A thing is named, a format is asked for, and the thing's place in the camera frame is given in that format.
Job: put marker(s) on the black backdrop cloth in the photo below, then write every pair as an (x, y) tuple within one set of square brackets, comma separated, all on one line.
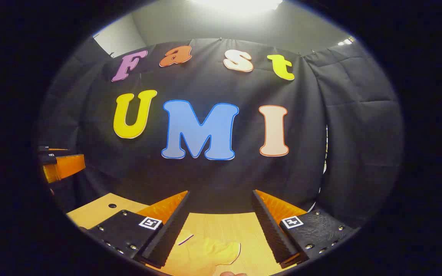
[(320, 115)]

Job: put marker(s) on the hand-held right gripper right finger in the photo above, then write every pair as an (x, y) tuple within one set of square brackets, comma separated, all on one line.
[(272, 234)]

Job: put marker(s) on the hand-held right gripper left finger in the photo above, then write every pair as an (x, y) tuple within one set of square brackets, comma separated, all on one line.
[(169, 234)]

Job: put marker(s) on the bright ceiling light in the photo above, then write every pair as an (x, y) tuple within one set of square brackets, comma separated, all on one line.
[(236, 4)]

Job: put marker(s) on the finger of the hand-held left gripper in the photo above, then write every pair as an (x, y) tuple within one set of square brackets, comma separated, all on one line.
[(52, 150), (65, 166)]

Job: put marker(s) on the orange T-shirt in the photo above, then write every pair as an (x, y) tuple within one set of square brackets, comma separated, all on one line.
[(205, 253)]

